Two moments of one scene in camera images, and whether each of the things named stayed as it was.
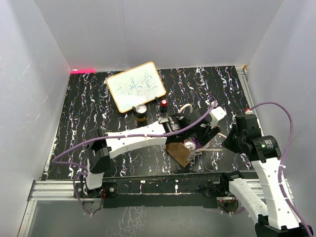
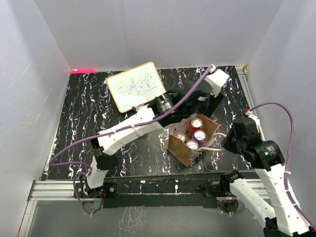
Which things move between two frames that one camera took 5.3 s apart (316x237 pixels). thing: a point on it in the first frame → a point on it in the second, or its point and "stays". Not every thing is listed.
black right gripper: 227,142 stays
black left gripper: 208,133 → 212,102
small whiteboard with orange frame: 136,86 stays
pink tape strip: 83,71 stays
